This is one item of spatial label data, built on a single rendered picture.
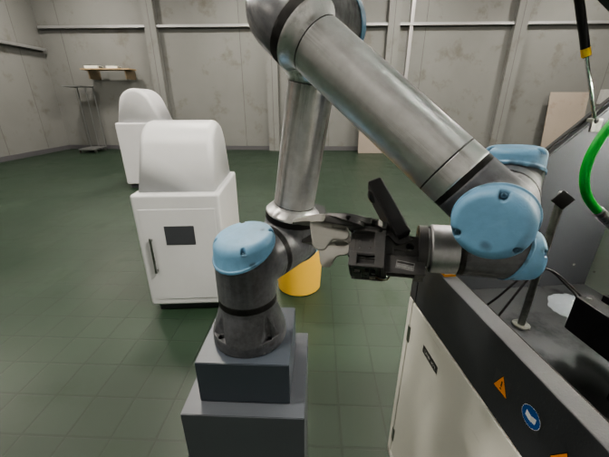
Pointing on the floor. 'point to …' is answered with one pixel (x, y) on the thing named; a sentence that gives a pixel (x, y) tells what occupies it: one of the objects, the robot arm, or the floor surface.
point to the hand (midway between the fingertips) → (304, 228)
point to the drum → (304, 274)
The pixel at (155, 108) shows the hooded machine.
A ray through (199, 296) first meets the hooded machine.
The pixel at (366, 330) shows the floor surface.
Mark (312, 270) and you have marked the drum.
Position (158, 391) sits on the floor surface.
